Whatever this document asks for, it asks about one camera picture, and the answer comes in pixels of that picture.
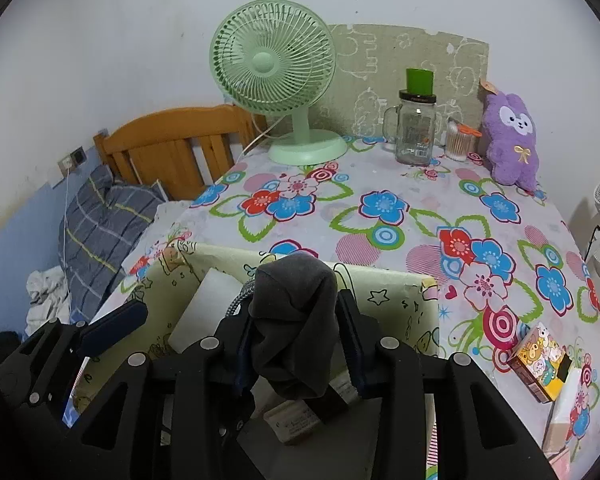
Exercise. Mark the green printed board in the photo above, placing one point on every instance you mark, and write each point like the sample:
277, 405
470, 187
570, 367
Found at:
380, 60

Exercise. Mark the grey sock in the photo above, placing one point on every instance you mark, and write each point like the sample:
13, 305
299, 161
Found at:
290, 320

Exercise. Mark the white wall socket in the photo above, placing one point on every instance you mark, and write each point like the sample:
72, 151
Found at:
66, 161

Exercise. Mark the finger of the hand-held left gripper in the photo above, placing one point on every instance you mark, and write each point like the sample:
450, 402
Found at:
115, 325

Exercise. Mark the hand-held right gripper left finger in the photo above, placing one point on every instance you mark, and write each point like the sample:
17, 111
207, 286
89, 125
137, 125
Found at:
241, 370

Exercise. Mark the white crumpled cloth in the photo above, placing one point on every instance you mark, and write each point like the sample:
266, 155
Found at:
45, 295

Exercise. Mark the green cup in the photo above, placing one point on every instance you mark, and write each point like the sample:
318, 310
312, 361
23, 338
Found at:
420, 81

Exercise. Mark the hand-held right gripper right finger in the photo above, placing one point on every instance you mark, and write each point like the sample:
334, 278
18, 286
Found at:
354, 340

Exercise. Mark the pink tissue pack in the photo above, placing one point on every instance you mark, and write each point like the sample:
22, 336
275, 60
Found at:
565, 420

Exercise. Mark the wooden bed headboard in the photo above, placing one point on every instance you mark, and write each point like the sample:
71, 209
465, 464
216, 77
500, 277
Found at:
170, 140

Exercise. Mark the grey plaid pillow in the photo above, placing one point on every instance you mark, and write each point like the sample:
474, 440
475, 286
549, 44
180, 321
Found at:
105, 230

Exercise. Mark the purple plush bunny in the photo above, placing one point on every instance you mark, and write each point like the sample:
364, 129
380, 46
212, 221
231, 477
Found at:
512, 140

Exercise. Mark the beige wardrobe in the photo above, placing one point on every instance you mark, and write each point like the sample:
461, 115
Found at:
580, 220

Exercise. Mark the green desk fan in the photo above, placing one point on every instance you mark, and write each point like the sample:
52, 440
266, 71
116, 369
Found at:
265, 62

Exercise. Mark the orange lid swab container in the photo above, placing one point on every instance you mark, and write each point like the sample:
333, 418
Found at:
460, 142

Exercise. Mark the cartoon printed tissue pack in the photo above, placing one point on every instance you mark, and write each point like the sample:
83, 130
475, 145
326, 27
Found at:
535, 360

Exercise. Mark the floral tablecloth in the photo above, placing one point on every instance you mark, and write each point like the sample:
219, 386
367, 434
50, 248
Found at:
415, 240

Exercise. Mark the glass jar mug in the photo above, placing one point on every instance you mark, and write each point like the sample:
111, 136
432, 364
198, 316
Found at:
415, 130

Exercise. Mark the yellow cartoon printed storage box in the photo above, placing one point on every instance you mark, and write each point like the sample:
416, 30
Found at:
380, 300

